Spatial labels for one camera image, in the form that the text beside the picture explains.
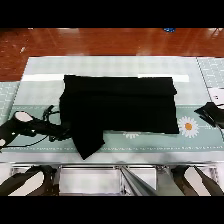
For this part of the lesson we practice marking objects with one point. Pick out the silver frame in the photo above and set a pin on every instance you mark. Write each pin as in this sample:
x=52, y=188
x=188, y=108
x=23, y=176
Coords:
x=133, y=178

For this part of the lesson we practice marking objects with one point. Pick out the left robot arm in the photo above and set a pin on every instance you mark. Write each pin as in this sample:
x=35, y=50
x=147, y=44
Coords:
x=20, y=126

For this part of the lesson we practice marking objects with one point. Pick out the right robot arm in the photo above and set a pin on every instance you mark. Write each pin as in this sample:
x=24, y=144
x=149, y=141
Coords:
x=213, y=115

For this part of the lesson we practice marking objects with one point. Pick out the black T-shirt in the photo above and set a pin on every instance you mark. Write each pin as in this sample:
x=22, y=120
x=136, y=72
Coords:
x=123, y=103

